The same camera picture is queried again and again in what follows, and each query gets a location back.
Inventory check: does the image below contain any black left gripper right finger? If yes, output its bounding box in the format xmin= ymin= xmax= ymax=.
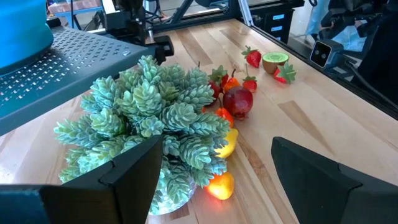
xmin=271 ymin=136 xmax=398 ymax=224

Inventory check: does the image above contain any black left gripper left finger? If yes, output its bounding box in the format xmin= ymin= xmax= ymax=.
xmin=0 ymin=135 xmax=164 ymax=224

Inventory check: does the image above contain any blue collapsible colander bowl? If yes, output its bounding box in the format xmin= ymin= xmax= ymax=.
xmin=0 ymin=0 xmax=55 ymax=77

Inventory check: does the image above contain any small orange fruit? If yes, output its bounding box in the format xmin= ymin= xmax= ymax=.
xmin=203 ymin=170 xmax=236 ymax=201

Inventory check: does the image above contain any green artificial succulent plant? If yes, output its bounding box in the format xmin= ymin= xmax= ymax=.
xmin=53 ymin=55 xmax=233 ymax=216

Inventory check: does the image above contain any yellow plastic lemon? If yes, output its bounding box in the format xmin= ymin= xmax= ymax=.
xmin=214 ymin=128 xmax=239 ymax=159

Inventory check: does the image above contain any grey perforated metal shelf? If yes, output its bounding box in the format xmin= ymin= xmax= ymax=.
xmin=0 ymin=19 xmax=175 ymax=137

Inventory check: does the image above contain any halved lime with strawberries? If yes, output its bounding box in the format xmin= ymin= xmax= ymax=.
xmin=261 ymin=51 xmax=290 ymax=75

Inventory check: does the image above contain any black equipment stand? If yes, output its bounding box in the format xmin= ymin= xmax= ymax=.
xmin=320 ymin=0 xmax=398 ymax=105

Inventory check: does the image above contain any light blue patterned cloth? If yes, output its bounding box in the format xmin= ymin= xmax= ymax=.
xmin=306 ymin=0 xmax=374 ymax=52

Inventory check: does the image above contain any black labelled drawer cabinet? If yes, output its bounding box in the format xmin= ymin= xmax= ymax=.
xmin=253 ymin=6 xmax=295 ymax=43

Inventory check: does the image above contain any small grey depth camera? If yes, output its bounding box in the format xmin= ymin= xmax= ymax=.
xmin=309 ymin=39 xmax=345 ymax=69

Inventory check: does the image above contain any silver aluminium bracket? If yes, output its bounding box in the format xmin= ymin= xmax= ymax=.
xmin=238 ymin=0 xmax=255 ymax=27

